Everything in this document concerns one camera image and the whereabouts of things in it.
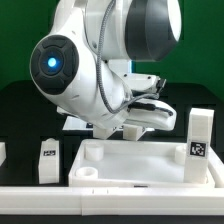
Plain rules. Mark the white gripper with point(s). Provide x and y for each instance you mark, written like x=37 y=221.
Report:
x=150 y=113

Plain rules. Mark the white desk tabletop panel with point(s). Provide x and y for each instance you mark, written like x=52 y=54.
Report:
x=114 y=163

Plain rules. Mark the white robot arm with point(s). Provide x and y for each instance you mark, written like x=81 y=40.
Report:
x=71 y=65

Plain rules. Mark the white marker tag sheet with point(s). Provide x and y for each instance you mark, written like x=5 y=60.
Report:
x=75 y=124

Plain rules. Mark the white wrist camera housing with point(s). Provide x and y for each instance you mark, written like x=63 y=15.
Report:
x=146 y=83

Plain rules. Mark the white front barrier rail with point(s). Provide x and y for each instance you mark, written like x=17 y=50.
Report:
x=111 y=201

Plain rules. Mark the white barrier rail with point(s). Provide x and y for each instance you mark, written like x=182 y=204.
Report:
x=111 y=201
x=2 y=152

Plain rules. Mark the white left barrier rail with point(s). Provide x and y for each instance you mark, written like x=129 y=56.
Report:
x=2 y=152

